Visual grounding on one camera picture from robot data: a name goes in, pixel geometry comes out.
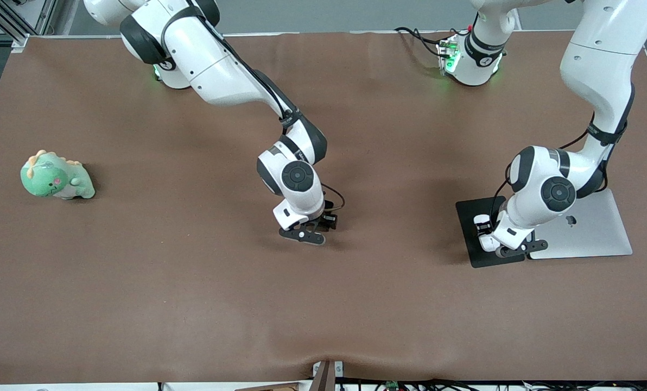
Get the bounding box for metal table edge bracket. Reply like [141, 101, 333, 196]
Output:
[312, 360, 344, 391]

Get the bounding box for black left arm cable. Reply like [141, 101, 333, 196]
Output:
[492, 81, 637, 220]

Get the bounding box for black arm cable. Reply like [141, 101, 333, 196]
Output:
[161, 5, 346, 213]
[492, 81, 637, 220]

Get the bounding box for aluminium frame profile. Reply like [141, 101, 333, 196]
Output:
[0, 0, 59, 54]

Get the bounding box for black mouse pad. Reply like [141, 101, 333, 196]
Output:
[455, 195, 525, 269]

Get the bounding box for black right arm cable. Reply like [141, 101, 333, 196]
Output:
[161, 5, 346, 213]

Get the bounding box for green dinosaur plush toy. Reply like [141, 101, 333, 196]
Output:
[21, 150, 96, 200]

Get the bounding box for silver closed laptop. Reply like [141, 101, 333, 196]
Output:
[527, 188, 633, 260]

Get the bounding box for black left base cables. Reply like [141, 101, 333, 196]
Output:
[394, 26, 455, 58]

